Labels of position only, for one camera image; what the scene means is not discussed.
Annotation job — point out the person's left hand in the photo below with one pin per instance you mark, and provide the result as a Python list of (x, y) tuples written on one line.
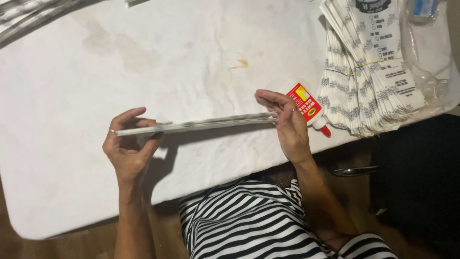
[(125, 154)]

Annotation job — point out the person's right hand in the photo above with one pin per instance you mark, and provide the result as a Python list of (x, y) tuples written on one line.
[(293, 133)]

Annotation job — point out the person's right fingers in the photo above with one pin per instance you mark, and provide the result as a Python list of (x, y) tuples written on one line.
[(275, 102)]

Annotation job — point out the stack of paper bags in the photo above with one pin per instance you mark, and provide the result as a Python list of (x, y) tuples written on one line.
[(201, 124)]

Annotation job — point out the white glue bottle red label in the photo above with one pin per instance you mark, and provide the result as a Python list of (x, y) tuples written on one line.
[(309, 106)]

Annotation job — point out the pile of printed paper bags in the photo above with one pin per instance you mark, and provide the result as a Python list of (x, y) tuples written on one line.
[(363, 68)]

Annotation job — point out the metal chair leg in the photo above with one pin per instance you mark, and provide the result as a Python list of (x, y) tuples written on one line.
[(354, 171)]

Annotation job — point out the yellow rubber band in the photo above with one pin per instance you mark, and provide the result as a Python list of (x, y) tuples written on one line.
[(377, 63)]

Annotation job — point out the black and white striped shirt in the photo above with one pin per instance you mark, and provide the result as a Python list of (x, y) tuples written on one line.
[(273, 225)]

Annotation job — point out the clear plastic bag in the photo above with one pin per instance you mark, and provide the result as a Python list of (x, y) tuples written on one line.
[(427, 50)]

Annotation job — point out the printed paper sheets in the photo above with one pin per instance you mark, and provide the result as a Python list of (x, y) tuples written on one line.
[(32, 16)]

